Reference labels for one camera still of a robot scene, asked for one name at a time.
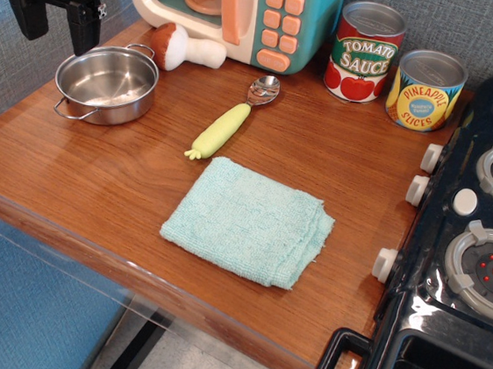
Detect light blue towel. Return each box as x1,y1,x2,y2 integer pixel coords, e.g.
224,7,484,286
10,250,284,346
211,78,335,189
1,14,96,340
160,157,334,290

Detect small stainless steel pot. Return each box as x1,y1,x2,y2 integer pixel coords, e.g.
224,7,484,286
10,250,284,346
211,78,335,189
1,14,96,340
54,43,160,125

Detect plush toy mushroom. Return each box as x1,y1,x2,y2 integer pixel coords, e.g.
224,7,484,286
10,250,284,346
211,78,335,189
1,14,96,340
150,22,227,71

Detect teal toy microwave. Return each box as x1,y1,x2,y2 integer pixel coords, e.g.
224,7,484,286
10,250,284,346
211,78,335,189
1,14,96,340
132,0,344,75

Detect tomato sauce can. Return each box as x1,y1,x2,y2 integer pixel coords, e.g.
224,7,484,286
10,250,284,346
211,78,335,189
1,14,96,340
324,0,407,103

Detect pineapple slices can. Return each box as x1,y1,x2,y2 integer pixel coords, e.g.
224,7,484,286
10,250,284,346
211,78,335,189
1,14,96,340
385,49,468,132

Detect black toy stove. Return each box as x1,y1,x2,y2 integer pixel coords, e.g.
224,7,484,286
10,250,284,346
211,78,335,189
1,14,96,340
316,77,493,369

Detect spoon with green handle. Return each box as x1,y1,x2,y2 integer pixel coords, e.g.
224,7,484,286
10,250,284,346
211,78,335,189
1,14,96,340
183,75,281,160

